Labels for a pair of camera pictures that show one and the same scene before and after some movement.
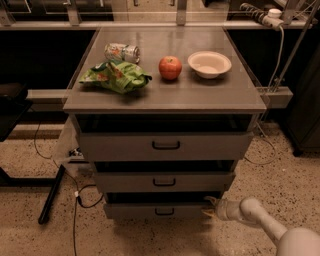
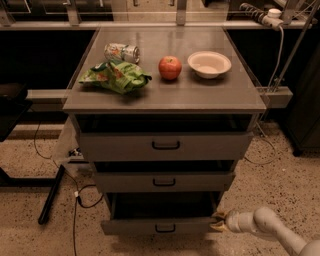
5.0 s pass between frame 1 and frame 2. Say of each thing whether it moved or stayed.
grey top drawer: stayed
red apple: stayed
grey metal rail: stayed
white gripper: moved
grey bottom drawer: moved
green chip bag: stayed
